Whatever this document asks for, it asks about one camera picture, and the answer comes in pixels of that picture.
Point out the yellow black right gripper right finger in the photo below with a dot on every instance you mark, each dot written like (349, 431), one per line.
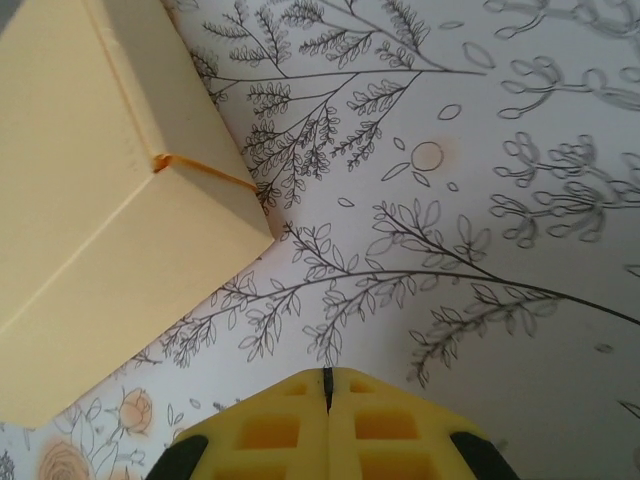
(390, 450)

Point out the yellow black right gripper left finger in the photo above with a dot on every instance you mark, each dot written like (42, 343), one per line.
(270, 450)

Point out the floral table cover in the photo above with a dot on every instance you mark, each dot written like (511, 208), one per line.
(425, 225)

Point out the yellow paper box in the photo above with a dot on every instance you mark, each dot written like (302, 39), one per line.
(100, 225)

